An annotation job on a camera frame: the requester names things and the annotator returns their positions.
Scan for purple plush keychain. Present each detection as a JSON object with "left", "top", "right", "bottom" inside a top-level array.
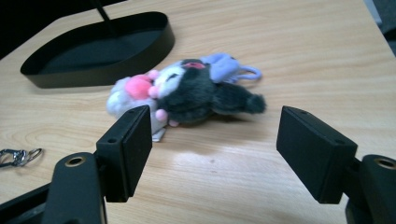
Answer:
[{"left": 199, "top": 52, "right": 263, "bottom": 84}]

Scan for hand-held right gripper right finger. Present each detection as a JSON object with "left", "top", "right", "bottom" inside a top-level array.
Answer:
[{"left": 276, "top": 105, "right": 359, "bottom": 205}]

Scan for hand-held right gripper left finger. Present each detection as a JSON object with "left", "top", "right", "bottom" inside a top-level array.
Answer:
[{"left": 95, "top": 105, "right": 153, "bottom": 203}]

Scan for black and white plush toy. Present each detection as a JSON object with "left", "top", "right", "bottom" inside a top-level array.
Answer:
[{"left": 106, "top": 58, "right": 267, "bottom": 143}]

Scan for black oval tray stand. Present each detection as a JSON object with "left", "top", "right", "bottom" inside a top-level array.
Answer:
[{"left": 20, "top": 0, "right": 176, "bottom": 90}]

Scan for silver metal keyring clasp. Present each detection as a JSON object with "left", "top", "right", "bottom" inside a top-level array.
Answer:
[{"left": 0, "top": 147, "right": 44, "bottom": 169}]

